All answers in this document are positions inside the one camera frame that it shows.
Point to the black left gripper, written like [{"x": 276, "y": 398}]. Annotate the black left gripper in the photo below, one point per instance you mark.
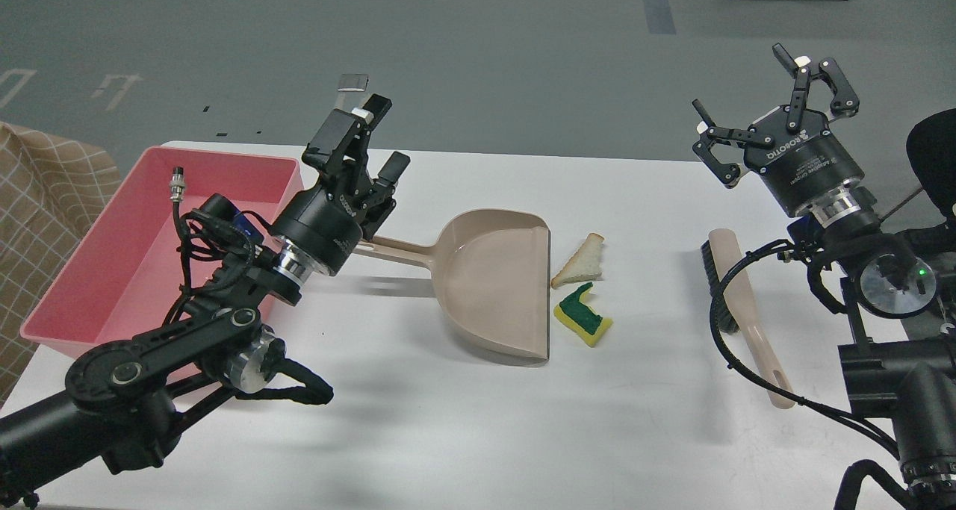
[{"x": 317, "y": 230}]

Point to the pink plastic bin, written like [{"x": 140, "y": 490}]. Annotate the pink plastic bin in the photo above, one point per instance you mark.
[{"x": 126, "y": 272}]

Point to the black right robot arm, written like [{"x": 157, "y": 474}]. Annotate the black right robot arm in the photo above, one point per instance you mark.
[{"x": 895, "y": 288}]

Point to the green and yellow sponge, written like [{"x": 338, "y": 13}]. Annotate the green and yellow sponge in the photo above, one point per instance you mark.
[{"x": 574, "y": 312}]

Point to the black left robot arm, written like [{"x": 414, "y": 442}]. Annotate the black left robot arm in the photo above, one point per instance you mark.
[{"x": 129, "y": 401}]

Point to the triangular white bread slice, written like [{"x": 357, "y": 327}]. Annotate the triangular white bread slice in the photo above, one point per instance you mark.
[{"x": 584, "y": 265}]

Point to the beige checkered cloth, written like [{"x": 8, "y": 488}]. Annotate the beige checkered cloth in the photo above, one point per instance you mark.
[{"x": 52, "y": 190}]

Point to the beige hand brush black bristles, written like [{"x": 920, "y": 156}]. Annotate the beige hand brush black bristles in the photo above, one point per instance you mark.
[{"x": 736, "y": 306}]

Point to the beige plastic dustpan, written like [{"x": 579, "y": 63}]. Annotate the beige plastic dustpan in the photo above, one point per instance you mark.
[{"x": 490, "y": 272}]

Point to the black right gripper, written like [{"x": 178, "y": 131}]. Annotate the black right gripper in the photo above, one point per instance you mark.
[{"x": 799, "y": 167}]

